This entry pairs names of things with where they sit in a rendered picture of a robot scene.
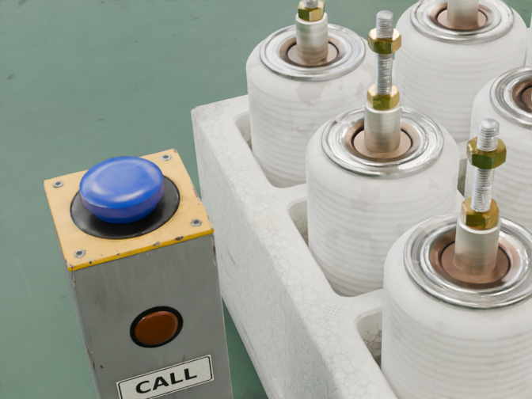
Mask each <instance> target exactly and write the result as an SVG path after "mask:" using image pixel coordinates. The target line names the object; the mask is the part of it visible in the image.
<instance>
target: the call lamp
mask: <svg viewBox="0 0 532 399"><path fill-rule="evenodd" d="M178 327H179V321H178V319H177V317H176V316H175V315H174V314H173V313H170V312H167V311H158V312H154V313H150V314H148V315H146V316H145V317H144V318H143V319H142V320H141V321H140V322H139V323H138V324H137V325H136V327H135V337H136V339H137V340H138V341H139V342H140V343H142V344H147V345H156V344H161V343H164V342H166V341H167V340H169V339H170V338H172V337H173V336H174V335H175V333H176V332H177V330H178Z"/></svg>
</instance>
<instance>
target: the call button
mask: <svg viewBox="0 0 532 399"><path fill-rule="evenodd" d="M79 190H80V193H81V198H82V203H83V205H84V206H85V208H86V209H87V210H88V211H90V212H91V213H93V214H95V215H96V216H97V217H98V218H99V219H101V220H103V221H106V222H110V223H128V222H134V221H137V220H140V219H142V218H144V217H146V216H147V215H148V214H149V213H150V212H152V210H153V209H155V207H156V205H157V203H158V202H159V200H160V199H161V198H162V196H163V193H164V190H165V185H164V180H163V175H162V171H161V170H160V168H159V167H158V166H157V165H156V164H155V163H153V162H152V161H149V160H147V159H145V158H138V157H132V156H123V157H116V158H110V159H108V160H105V161H102V162H100V163H98V164H96V165H95V166H93V167H92V168H91V169H89V170H88V171H87V172H86V173H85V174H84V175H83V177H82V178H81V181H80V184H79Z"/></svg>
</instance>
